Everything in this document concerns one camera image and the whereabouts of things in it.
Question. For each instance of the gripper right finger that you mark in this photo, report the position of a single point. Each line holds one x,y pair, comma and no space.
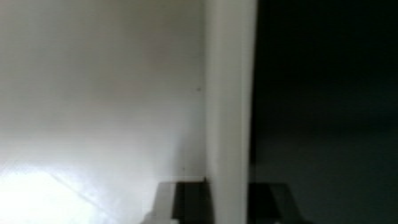
273,208

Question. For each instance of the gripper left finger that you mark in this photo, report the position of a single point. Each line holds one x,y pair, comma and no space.
182,205

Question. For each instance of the white square table top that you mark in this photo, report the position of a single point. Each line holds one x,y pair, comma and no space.
125,96

